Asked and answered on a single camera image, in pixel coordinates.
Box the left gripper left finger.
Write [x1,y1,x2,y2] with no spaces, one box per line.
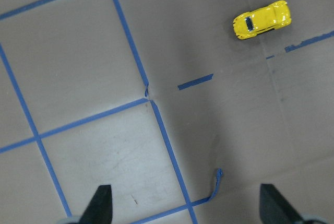
[79,184,113,224]

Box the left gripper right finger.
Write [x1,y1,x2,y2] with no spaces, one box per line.
[259,184,313,224]

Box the brown paper table cover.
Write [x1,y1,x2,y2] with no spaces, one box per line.
[1,0,333,223]

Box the yellow beetle toy car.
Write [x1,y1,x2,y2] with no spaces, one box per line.
[233,0,292,40]

